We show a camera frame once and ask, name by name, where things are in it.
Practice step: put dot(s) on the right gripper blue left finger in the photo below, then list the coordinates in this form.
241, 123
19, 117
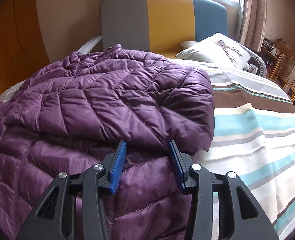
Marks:
100, 179

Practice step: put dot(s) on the striped bed sheet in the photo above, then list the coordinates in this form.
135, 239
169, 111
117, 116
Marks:
254, 136

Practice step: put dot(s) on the white printed pillow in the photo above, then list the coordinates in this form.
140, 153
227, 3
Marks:
218, 49

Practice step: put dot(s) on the wooden wardrobe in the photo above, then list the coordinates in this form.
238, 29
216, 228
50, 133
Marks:
22, 50

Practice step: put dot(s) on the rattan wooden chair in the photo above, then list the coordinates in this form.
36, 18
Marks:
284, 71

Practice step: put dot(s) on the right beige curtain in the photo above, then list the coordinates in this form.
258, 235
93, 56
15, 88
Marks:
253, 25

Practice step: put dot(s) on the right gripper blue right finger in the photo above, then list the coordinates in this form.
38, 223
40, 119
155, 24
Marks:
195, 180

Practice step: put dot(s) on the grey yellow blue sofa chair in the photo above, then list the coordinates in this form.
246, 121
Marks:
157, 25

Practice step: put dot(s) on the cluttered wooden desk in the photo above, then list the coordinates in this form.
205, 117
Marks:
271, 51

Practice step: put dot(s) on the purple quilted down jacket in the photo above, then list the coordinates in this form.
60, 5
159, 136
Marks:
73, 112

